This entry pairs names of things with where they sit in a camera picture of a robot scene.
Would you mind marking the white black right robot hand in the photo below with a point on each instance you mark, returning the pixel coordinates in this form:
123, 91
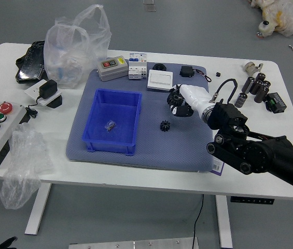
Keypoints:
195, 96

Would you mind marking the big black gear nut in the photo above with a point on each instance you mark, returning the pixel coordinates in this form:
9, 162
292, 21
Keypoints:
176, 99

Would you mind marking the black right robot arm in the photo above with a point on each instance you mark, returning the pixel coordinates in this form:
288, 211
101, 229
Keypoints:
265, 155

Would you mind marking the small black gear nut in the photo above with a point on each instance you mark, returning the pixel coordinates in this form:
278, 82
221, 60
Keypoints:
165, 126

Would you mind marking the grey control box coloured buttons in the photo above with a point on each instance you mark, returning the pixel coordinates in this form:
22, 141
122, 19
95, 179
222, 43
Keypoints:
1, 135

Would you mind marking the small black servo module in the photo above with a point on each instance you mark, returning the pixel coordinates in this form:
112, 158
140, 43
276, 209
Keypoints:
186, 71

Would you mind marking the black cylinder capacitor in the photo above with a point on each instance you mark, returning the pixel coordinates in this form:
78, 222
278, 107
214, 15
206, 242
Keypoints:
241, 100
266, 83
261, 77
256, 87
248, 84
261, 94

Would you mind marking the black round knob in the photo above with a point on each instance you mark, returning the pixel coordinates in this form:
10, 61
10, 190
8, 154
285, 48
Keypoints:
159, 67

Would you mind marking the white table leg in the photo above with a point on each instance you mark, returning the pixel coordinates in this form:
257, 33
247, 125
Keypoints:
224, 220
37, 207

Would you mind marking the white circuit breaker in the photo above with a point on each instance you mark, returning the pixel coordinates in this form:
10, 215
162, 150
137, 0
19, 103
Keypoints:
137, 67

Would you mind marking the blue-grey padded mat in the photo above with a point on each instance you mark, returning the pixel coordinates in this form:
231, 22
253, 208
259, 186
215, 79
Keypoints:
148, 150

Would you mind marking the purple white label card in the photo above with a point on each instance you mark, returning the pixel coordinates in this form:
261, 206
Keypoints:
218, 167

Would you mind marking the crumpled clear plastic bag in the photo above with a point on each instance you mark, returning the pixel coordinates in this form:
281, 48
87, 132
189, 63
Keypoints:
21, 166

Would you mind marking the black module with green terminals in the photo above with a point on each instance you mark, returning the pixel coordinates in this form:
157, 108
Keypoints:
276, 103

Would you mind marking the small clear plastic packet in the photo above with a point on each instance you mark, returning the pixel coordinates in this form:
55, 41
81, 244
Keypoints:
110, 125

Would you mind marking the blue plastic bin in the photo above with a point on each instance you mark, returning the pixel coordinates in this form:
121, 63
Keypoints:
102, 109

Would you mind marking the clear plastic piece on floor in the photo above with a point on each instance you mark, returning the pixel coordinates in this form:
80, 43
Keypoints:
149, 5

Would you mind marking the small white scrap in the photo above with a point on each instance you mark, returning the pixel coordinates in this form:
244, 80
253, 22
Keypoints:
292, 48

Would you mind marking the black table height control panel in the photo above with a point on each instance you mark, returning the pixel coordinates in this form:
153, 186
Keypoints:
252, 200

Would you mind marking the plastic-wrapped yellow white bundle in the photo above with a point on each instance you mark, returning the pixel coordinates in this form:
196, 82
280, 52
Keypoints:
286, 15

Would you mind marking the large clear plastic bag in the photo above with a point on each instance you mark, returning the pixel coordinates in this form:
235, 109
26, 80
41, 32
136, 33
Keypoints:
68, 57

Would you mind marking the black block under socket plate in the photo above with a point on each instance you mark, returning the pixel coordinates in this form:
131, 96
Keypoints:
56, 102

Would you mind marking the black power adapter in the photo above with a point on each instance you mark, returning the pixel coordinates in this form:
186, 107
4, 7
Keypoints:
48, 88

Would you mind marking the white socket plate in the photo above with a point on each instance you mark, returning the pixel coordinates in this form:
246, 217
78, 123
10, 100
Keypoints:
33, 92

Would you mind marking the black plastic tray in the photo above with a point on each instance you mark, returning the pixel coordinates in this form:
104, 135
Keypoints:
30, 64

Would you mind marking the white wall switch panel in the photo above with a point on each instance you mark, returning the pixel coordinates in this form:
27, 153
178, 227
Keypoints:
160, 80

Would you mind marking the grey push button switch box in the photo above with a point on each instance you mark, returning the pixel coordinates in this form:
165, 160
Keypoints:
111, 70

